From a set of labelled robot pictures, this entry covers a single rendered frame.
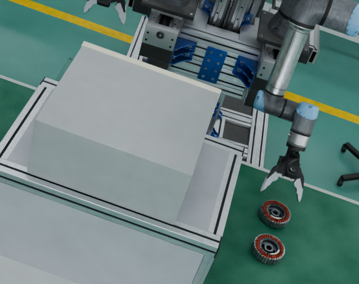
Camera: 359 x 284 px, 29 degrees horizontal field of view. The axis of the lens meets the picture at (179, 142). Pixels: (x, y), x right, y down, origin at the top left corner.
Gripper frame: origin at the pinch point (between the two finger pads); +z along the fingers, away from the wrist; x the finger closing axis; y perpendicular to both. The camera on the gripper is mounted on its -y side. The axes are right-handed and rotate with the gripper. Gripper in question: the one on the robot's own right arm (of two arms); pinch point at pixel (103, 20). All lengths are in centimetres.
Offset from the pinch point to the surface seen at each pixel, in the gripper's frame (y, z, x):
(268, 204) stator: -28, 37, -76
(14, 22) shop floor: 141, 115, 70
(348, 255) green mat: -38, 40, -108
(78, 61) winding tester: -49, -17, -2
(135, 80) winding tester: -50, -17, -19
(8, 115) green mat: -19, 40, 25
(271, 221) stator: -36, 37, -78
